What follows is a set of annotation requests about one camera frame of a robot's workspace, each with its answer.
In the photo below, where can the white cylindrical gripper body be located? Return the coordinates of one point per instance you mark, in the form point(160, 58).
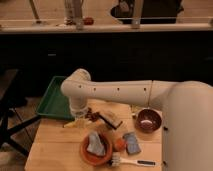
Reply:
point(78, 107)

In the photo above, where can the yellow banana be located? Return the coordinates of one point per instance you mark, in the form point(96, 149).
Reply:
point(78, 123)

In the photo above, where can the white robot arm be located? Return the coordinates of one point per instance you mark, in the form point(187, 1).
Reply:
point(187, 108)

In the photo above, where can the green plastic tray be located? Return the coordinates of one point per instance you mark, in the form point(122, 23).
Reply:
point(54, 104)

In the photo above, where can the blue grey cloth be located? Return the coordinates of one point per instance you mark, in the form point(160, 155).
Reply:
point(95, 145)

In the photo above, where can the orange bowl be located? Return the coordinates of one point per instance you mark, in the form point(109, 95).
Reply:
point(93, 159)

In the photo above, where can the orange ball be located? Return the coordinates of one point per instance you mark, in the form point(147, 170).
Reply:
point(119, 144)

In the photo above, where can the blue sponge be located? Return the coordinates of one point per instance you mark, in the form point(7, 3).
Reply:
point(132, 143)

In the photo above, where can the white dish brush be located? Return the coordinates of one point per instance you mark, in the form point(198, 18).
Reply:
point(117, 159)

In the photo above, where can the dark brown bowl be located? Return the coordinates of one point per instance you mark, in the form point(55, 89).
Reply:
point(148, 121)

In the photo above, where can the red object on counter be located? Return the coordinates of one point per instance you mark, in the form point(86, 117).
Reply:
point(88, 21)

